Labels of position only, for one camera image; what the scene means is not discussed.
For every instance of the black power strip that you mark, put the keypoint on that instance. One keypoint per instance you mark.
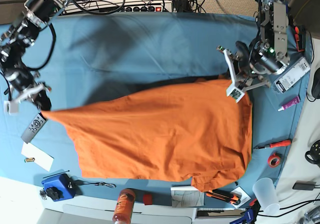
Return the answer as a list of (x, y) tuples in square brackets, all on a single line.
[(156, 9)]

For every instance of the purple glue tube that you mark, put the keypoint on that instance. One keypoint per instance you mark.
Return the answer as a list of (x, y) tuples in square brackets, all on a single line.
[(290, 103)]

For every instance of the orange drink bottle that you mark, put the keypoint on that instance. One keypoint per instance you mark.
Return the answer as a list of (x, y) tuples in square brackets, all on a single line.
[(124, 207)]

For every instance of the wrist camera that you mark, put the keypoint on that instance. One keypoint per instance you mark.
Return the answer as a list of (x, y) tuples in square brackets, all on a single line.
[(12, 106), (237, 81)]

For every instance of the clear plastic package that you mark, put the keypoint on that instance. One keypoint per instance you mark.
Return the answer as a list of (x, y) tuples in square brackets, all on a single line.
[(291, 76)]

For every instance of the white paper card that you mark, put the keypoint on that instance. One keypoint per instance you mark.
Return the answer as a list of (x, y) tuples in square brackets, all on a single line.
[(42, 159)]

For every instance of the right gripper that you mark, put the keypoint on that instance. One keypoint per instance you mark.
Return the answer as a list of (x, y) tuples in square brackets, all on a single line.
[(41, 100)]

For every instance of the black power adapter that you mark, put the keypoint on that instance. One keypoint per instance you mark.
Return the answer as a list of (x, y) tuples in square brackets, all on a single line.
[(304, 185)]

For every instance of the red tape roll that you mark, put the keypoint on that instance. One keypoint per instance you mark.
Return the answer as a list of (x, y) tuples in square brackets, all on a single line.
[(274, 160)]

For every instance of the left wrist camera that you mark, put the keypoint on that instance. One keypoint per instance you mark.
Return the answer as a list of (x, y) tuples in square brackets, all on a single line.
[(237, 81)]

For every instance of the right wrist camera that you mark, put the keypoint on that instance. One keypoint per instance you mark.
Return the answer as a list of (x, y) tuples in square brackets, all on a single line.
[(12, 106)]

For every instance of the orange black utility knife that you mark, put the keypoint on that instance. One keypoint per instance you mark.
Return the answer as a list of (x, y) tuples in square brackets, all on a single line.
[(225, 196)]

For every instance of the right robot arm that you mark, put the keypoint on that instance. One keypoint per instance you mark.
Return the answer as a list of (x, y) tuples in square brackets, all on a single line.
[(22, 33)]

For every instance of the folded paper booklet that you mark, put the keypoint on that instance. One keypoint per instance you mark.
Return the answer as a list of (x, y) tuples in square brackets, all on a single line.
[(186, 196)]

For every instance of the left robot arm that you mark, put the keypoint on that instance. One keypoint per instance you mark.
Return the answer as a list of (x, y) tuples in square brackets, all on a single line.
[(267, 53)]

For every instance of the blue plastic box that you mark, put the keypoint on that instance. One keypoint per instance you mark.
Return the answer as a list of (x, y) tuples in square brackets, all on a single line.
[(59, 187)]

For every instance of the small white leaflet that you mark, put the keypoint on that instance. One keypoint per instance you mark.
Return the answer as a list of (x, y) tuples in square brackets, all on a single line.
[(244, 197)]

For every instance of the small AA battery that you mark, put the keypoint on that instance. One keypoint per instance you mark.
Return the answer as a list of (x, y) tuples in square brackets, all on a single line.
[(29, 160)]

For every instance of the blue bar clamp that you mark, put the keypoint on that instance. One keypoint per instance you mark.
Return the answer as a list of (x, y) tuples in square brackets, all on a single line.
[(250, 215)]

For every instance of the orange t-shirt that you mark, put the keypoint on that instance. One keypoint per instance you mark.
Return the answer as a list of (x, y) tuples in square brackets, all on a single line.
[(170, 133)]

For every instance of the orange black clamp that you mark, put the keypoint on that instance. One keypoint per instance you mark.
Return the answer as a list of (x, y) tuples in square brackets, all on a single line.
[(300, 38)]

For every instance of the red handled screwdriver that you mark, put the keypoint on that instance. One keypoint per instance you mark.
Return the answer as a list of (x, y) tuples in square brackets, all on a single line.
[(283, 143)]

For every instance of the small red block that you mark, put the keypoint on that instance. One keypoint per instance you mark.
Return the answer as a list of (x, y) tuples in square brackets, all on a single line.
[(147, 199)]

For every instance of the clear plastic cup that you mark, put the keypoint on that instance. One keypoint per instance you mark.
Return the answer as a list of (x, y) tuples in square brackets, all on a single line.
[(266, 195)]

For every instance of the black cable tie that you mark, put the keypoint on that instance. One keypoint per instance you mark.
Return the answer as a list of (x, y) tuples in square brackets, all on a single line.
[(56, 174)]

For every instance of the grey remote control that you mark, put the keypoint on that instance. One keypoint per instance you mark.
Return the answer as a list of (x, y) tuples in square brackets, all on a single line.
[(33, 128)]

